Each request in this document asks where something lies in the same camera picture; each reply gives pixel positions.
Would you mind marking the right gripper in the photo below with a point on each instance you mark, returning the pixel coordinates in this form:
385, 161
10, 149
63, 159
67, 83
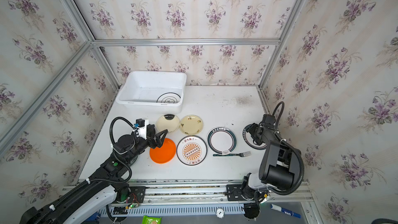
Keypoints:
257, 130

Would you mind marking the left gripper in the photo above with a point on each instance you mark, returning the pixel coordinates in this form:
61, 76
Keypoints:
151, 140

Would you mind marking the white plate with black rings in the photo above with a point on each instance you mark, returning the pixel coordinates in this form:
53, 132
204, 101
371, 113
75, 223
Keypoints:
169, 98

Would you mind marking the white plate green red rim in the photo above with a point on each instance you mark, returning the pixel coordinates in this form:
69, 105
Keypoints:
221, 140

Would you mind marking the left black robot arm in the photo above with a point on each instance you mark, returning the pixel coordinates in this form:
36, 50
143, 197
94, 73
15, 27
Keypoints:
107, 184

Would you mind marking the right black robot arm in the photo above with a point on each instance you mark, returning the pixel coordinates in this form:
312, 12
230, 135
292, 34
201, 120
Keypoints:
282, 168

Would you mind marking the white plastic bin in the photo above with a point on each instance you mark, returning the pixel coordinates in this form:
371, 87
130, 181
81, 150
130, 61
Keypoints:
142, 89

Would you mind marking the orange plate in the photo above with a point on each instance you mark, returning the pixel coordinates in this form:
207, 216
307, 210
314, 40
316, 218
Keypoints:
165, 153

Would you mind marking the cream plate with black patch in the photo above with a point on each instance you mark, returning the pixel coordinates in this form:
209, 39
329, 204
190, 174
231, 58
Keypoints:
167, 122

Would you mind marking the cream plate with small motifs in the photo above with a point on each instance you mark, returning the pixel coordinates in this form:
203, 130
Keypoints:
191, 125

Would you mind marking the white plate with sunburst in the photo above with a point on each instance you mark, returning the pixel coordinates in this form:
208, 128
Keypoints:
191, 150

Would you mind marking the blue white marker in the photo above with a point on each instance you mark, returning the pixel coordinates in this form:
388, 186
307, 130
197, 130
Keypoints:
284, 210

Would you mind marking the green snack packet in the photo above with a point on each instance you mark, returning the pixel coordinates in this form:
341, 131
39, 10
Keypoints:
151, 220

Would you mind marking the small round gauge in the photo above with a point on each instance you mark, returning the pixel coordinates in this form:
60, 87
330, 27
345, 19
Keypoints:
220, 213

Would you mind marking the blue stapler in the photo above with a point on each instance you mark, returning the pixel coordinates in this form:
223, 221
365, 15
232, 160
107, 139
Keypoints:
94, 219

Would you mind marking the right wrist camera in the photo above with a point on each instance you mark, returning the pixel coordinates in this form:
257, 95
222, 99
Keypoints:
268, 121

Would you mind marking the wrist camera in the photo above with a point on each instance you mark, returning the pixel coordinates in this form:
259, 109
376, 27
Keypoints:
140, 128
268, 121

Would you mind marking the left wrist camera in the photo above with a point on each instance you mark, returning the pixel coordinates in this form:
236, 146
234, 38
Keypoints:
140, 128

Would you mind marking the fork with green handle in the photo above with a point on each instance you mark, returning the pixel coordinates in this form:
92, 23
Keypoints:
242, 154

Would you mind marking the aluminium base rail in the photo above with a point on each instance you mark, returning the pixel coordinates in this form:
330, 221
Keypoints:
160, 198

